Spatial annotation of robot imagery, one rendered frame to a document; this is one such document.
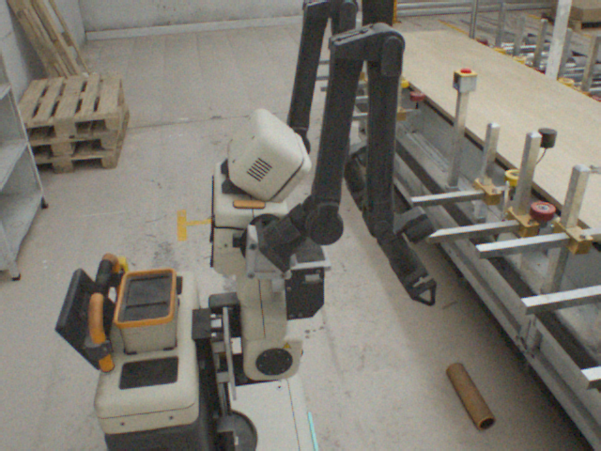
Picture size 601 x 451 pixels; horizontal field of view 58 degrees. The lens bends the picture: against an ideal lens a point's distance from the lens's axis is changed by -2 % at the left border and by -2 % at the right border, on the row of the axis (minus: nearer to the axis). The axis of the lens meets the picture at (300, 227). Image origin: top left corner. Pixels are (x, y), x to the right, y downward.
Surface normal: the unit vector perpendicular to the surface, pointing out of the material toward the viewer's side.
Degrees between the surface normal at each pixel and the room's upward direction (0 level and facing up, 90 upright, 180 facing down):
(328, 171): 89
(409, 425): 0
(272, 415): 0
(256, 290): 90
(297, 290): 90
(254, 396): 0
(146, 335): 92
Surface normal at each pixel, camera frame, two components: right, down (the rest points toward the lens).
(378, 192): 0.07, 0.37
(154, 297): -0.03, -0.85
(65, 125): 0.26, 0.50
